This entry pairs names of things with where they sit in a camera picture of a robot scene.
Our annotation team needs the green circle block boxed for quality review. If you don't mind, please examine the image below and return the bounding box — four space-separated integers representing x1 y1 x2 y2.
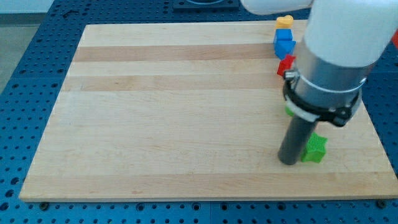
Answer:
285 106 294 117

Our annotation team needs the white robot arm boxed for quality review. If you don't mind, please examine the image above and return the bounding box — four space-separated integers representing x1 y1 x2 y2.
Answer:
241 0 397 109

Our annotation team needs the wooden board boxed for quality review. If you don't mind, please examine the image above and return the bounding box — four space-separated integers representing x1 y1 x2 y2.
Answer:
19 21 397 202

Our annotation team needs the red star block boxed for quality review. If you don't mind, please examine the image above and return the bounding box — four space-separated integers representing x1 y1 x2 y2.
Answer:
277 54 296 77

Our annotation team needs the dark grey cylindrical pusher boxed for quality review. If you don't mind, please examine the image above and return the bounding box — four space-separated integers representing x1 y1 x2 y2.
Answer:
277 115 318 165

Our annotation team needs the blue triangle block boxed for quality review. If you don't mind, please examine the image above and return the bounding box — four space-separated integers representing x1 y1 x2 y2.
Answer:
274 40 296 60

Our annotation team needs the blue cube block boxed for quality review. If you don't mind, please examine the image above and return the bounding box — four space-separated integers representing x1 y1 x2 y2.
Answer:
273 29 293 44

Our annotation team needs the green star block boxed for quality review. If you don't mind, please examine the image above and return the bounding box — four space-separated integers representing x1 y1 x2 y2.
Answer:
301 133 328 163

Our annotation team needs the yellow heart block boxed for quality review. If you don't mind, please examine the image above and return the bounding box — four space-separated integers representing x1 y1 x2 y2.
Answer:
275 15 294 29

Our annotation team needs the red block at edge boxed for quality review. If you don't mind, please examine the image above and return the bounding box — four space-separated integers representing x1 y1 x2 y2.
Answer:
391 30 398 48

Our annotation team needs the black clamp ring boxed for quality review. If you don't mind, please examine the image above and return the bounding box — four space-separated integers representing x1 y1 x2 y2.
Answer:
282 70 363 128

